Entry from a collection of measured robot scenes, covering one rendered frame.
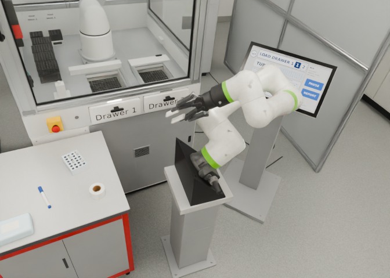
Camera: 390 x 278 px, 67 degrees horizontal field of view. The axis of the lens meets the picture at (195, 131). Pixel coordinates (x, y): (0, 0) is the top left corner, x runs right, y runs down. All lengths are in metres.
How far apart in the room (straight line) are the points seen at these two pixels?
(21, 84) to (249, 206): 1.74
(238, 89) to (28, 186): 1.09
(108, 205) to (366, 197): 2.19
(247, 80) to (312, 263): 1.56
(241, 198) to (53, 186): 1.43
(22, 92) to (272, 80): 1.22
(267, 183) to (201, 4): 1.56
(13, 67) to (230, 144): 1.04
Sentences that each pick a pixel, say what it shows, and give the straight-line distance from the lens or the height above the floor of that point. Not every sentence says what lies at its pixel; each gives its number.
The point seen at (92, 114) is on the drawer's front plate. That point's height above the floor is 0.89.
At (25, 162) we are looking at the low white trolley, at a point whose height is 0.76.
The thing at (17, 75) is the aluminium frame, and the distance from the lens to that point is 1.61.
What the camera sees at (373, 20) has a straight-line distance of 2.37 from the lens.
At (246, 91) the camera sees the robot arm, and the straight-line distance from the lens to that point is 1.16.
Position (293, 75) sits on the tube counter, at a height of 1.11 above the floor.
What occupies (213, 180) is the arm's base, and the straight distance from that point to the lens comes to 1.37.
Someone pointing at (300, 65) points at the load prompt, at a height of 1.16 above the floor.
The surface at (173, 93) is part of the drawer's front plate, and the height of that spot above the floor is 0.92.
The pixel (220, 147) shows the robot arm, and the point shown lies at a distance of 1.36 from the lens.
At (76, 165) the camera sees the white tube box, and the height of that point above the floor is 0.80.
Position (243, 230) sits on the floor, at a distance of 2.33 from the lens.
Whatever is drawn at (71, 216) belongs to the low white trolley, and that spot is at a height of 0.76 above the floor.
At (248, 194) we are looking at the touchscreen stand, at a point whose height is 0.04.
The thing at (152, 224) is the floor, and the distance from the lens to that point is 2.28.
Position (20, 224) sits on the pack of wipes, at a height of 0.80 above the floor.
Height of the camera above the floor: 1.96
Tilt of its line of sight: 42 degrees down
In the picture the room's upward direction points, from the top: 7 degrees clockwise
